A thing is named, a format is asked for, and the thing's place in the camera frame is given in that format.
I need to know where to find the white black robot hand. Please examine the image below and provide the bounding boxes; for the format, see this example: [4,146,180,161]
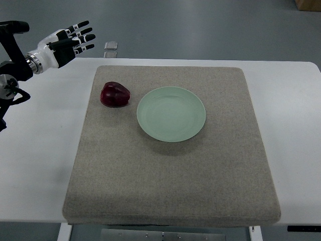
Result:
[26,21,96,69]

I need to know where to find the dark red apple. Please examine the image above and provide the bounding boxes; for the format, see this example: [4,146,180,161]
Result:
[100,81,130,107]

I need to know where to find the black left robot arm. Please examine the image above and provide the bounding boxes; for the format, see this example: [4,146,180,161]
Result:
[1,21,95,130]

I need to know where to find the pale green round plate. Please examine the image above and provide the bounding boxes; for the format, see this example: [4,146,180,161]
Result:
[136,86,206,143]

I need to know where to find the upper clear floor tile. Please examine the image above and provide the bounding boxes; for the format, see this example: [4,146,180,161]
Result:
[104,41,118,50]

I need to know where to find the beige felt mat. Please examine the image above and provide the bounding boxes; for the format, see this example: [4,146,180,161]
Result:
[62,66,281,227]

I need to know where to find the cardboard box corner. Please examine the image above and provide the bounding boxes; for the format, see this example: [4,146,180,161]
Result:
[295,0,321,12]

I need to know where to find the black table control panel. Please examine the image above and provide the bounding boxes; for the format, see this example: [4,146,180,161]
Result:
[287,225,321,232]

